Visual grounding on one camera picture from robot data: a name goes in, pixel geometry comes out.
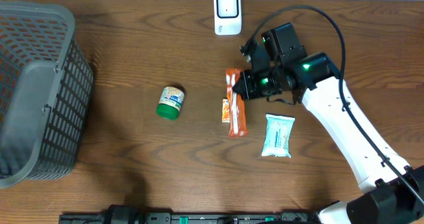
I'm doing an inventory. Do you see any white barcode scanner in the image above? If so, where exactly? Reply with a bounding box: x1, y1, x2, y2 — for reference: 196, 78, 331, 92
213, 0, 242, 36

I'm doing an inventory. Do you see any green lid jar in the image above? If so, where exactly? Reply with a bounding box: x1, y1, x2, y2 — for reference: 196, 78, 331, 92
156, 86, 185, 120

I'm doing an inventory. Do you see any orange tissue pack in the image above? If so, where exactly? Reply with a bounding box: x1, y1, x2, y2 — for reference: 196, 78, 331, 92
221, 98, 230, 123

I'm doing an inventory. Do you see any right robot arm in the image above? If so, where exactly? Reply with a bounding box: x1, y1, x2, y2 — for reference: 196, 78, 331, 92
233, 23, 423, 223

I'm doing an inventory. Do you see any grey plastic basket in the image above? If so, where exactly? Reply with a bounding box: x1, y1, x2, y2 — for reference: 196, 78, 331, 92
1, 2, 94, 188

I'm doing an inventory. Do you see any red Top chocolate bar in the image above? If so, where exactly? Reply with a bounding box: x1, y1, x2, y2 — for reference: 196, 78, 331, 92
225, 68, 248, 137

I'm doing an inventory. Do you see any mint green wipes pack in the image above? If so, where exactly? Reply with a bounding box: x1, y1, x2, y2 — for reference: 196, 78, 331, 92
261, 114, 295, 158

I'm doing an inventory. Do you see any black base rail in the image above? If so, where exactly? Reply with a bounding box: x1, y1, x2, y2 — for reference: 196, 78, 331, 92
58, 213, 320, 224

